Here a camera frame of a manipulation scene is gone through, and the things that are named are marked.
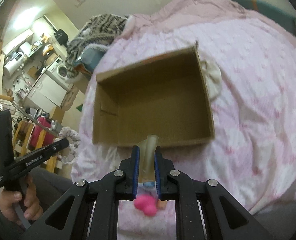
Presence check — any pink rubber duck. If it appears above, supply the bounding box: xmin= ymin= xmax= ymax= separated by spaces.
xmin=133 ymin=194 xmax=157 ymax=217

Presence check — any light blue fluffy scrunchie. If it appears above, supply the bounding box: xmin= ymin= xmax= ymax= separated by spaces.
xmin=143 ymin=181 xmax=156 ymax=191

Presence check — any person's left hand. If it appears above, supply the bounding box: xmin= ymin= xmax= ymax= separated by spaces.
xmin=0 ymin=174 xmax=44 ymax=225

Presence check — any wooden chair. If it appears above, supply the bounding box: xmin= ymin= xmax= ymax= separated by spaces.
xmin=12 ymin=119 xmax=59 ymax=173

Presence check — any red suitcase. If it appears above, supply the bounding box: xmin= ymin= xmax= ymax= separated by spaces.
xmin=28 ymin=116 xmax=54 ymax=151

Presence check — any open brown cardboard box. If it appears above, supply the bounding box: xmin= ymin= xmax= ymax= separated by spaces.
xmin=92 ymin=46 xmax=215 ymax=147

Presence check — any white floral scrunchie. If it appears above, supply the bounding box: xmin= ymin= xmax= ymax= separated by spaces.
xmin=54 ymin=127 xmax=80 ymax=165

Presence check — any white kitchen cabinet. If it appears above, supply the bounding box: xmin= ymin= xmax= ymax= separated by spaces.
xmin=23 ymin=74 xmax=67 ymax=112

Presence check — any white cloth beside box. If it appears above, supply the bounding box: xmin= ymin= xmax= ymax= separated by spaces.
xmin=201 ymin=61 xmax=222 ymax=100

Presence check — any white washing machine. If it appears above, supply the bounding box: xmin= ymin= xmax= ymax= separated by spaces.
xmin=46 ymin=56 xmax=73 ymax=92

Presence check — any grey striped knit blanket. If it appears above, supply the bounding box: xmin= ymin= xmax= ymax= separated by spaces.
xmin=65 ymin=14 xmax=128 ymax=83

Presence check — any pink patterned bed quilt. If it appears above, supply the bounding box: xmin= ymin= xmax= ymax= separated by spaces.
xmin=71 ymin=0 xmax=296 ymax=239

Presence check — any teal pillow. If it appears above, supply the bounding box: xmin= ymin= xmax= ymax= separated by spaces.
xmin=232 ymin=0 xmax=296 ymax=36

